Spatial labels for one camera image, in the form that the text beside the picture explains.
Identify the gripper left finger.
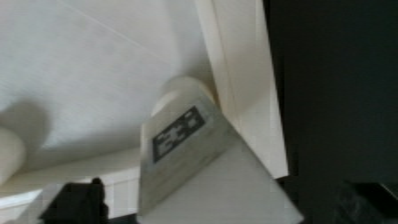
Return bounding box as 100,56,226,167
39,178,109,224

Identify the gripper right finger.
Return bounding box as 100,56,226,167
332,181,398,224

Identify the white leg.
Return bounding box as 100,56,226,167
137,77,304,224

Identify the white square tabletop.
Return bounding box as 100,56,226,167
0,0,288,224

